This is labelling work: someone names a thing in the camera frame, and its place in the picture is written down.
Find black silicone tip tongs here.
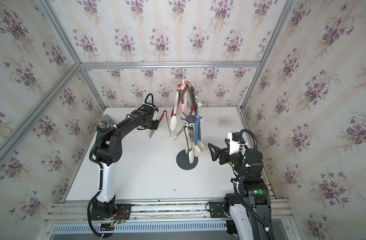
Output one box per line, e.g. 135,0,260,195
189,85,198,114

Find steel tongs cream silicone tips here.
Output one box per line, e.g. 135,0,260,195
185,125,195,164

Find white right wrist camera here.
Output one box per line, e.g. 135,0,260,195
228,132,249,155

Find grey sponge block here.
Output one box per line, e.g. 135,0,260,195
98,115,116,126

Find red silicone tip tongs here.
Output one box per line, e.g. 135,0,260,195
183,81,194,114

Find cream utensil rack stand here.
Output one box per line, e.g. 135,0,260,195
174,79,199,139

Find dark grey utensil rack stand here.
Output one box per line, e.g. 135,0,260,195
176,113,202,170

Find steel tongs red handle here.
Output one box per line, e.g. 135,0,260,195
149,110,172,139
171,84,184,117

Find small white steel tongs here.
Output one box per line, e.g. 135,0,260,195
194,89,202,108

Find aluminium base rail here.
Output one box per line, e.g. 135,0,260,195
35,197,304,240

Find pink pen holder bucket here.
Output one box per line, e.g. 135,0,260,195
96,127,115,142

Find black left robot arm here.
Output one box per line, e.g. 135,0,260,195
89,93,160,216

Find steel tongs white ring large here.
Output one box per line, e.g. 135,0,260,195
170,89,180,131

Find pink cat paw tongs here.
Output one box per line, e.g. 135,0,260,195
179,95,187,114

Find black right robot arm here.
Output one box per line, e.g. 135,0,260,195
208,129,275,240

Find coloured pens in bucket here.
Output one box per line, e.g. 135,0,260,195
94,119,111,132

